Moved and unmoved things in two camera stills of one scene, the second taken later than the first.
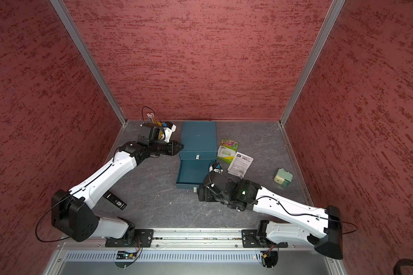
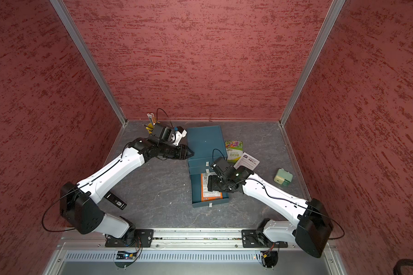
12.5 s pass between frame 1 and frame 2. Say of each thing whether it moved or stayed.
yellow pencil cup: moved
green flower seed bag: moved
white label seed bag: moved
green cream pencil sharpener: stayed
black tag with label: stayed
